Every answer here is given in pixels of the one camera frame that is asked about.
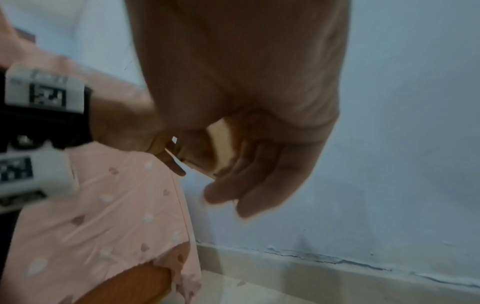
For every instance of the person's right hand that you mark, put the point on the person's right hand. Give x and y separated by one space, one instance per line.
243 59

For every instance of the person's left hand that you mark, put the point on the person's left hand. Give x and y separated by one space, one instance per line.
123 124

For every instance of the brown cardboard box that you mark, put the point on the brown cardboard box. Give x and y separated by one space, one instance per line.
219 139

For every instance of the left wrist marker band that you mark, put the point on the left wrist marker band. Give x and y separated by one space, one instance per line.
45 92

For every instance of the pink floral bedsheet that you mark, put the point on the pink floral bedsheet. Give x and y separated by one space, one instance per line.
105 222

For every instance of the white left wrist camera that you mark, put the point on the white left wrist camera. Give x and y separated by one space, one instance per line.
41 175

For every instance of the brown wooden bed frame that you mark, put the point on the brown wooden bed frame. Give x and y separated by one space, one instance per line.
131 285

